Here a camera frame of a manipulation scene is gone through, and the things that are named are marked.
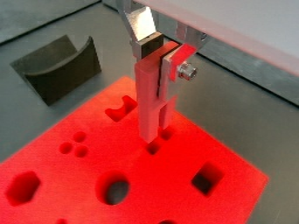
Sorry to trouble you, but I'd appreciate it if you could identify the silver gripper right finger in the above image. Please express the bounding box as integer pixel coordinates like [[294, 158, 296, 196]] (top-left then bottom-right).
[[162, 23, 210, 89]]

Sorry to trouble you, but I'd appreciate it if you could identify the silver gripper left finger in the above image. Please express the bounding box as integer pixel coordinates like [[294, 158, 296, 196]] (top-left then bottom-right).
[[117, 0, 165, 60]]

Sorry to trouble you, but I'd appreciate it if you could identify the red double-square peg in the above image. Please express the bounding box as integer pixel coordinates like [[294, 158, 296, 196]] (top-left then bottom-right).
[[135, 41, 179, 143]]

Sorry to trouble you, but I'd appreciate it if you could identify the black curved holder stand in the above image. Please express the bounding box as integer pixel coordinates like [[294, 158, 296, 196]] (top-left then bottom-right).
[[11, 35, 102, 106]]

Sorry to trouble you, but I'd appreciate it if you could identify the red shape-sorter block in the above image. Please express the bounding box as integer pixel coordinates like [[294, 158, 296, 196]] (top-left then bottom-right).
[[0, 77, 269, 224]]

